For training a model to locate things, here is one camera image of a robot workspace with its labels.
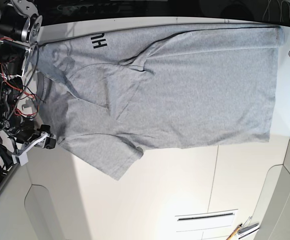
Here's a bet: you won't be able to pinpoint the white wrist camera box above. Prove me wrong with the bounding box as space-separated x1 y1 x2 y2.
11 152 28 166

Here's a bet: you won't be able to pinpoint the white cable grommet plate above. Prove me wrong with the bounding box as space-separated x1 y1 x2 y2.
174 209 238 232

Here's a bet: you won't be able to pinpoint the black power strip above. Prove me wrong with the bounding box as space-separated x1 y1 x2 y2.
56 2 120 16

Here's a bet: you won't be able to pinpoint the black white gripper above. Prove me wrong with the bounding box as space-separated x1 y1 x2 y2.
8 121 56 154

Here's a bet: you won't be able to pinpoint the grey T-shirt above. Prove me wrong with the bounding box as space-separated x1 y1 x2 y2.
37 23 284 180

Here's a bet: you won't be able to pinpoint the white hanging cables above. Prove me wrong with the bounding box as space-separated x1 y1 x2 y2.
263 0 290 22

